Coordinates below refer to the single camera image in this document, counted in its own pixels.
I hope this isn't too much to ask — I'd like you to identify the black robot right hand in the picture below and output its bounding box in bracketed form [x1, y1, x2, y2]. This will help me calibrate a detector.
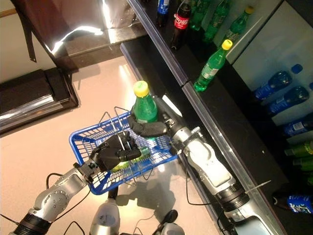
[128, 107, 176, 137]

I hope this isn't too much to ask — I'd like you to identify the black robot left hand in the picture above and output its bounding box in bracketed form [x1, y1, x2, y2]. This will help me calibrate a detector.
[90, 134, 143, 172]

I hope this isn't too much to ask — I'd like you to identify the green Sprite bottle yellow cap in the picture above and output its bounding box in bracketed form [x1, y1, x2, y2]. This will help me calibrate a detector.
[189, 0, 211, 31]
[224, 6, 255, 44]
[131, 80, 159, 144]
[202, 0, 230, 44]
[193, 39, 233, 93]

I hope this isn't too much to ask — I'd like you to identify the blue plastic shopping basket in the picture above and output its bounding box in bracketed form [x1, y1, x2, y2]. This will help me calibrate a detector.
[69, 106, 179, 196]

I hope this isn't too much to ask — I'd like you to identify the green drink can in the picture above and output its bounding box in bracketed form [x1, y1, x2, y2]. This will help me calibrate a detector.
[285, 141, 313, 157]
[292, 156, 313, 170]

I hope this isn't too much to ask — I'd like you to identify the green soda bottle lying flat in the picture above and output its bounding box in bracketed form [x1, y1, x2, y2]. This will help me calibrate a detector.
[110, 146, 153, 172]

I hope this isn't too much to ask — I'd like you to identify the white right wrist plate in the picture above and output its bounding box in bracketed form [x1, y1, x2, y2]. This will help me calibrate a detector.
[162, 94, 183, 118]

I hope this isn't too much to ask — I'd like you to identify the black shelf board clear edge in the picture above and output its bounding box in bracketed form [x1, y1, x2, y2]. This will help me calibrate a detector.
[182, 58, 313, 235]
[127, 0, 235, 87]
[285, 0, 313, 15]

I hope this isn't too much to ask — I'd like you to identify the black side shelving base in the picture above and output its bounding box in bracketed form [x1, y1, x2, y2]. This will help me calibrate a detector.
[0, 68, 79, 134]

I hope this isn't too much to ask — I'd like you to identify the Coca-Cola bottle red cap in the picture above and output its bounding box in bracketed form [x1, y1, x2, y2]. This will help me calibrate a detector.
[170, 0, 192, 51]

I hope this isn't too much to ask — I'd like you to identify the white shelf divider panel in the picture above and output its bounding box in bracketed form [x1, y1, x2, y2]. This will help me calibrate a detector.
[226, 16, 265, 65]

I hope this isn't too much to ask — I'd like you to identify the reflective steel corner panel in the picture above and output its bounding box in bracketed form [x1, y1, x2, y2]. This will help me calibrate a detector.
[9, 0, 147, 72]

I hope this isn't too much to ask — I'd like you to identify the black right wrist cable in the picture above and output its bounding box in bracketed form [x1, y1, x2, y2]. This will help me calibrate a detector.
[184, 160, 211, 206]

